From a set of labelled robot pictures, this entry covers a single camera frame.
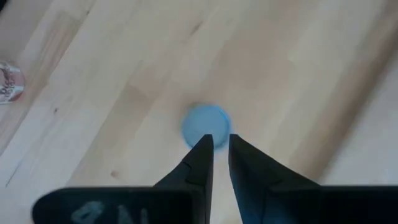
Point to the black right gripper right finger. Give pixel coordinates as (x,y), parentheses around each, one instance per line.
(255,186)

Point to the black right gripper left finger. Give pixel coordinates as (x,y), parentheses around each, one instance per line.
(196,174)

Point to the strawberry dessert can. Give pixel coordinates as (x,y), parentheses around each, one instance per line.
(11,84)

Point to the short green orange-fruit can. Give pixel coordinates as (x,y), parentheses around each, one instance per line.
(202,123)

